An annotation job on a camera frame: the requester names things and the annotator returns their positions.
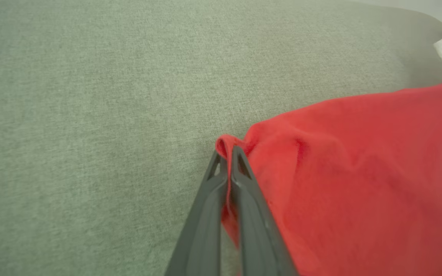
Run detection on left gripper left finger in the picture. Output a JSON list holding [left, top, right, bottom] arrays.
[[164, 149, 229, 276]]

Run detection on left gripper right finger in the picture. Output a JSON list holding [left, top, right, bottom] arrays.
[[231, 146, 298, 276]]

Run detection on red jersey white sleeves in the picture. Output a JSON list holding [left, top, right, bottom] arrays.
[[215, 33, 442, 276]]

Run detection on grey fabric sofa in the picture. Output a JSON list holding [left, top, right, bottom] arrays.
[[0, 0, 442, 276]]

